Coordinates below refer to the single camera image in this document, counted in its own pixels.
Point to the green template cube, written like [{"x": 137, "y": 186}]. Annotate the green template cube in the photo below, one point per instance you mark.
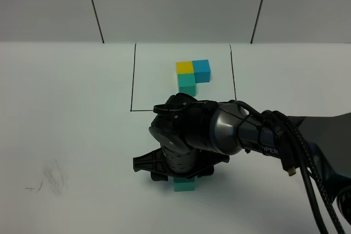
[{"x": 187, "y": 84}]

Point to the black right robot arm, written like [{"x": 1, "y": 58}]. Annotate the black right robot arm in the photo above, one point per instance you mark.
[{"x": 195, "y": 135}]

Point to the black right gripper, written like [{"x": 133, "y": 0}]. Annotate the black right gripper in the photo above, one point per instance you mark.
[{"x": 181, "y": 164}]

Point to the blue template cube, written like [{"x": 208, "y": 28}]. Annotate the blue template cube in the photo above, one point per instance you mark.
[{"x": 202, "y": 71}]

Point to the yellow template cube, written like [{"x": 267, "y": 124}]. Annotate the yellow template cube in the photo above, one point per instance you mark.
[{"x": 184, "y": 67}]

